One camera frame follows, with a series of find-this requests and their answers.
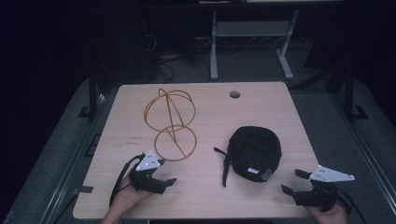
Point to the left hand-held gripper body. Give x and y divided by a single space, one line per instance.
148 162

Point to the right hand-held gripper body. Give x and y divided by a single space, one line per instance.
325 175

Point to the black cap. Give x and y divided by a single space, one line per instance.
255 154

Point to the person's right hand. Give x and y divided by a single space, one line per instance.
328 216

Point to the person's left hand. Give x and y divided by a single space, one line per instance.
126 197

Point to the grey round table grommet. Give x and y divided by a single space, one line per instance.
234 94

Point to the black stand post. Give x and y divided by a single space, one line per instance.
349 93
92 96

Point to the grey metal table frame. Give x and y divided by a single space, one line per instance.
252 29

